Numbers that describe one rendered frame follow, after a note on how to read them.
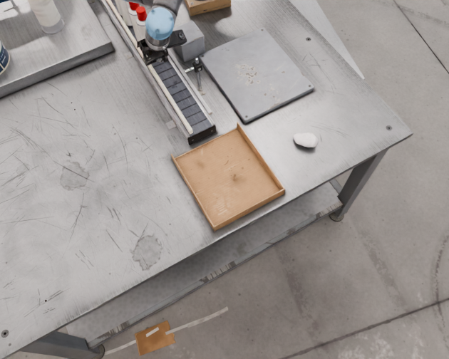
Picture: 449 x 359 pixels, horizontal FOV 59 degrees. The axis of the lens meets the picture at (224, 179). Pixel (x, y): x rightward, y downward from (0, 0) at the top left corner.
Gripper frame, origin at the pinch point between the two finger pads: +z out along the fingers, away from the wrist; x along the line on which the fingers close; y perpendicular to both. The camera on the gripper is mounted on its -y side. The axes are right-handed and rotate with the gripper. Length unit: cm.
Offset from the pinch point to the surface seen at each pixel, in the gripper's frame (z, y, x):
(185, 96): -3.6, -1.6, 17.4
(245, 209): -27, 2, 59
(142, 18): -7.9, 1.0, -11.9
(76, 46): 18.0, 24.1, -20.1
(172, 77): 1.5, -1.1, 8.6
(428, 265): 28, -83, 139
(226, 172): -15.4, -0.2, 47.2
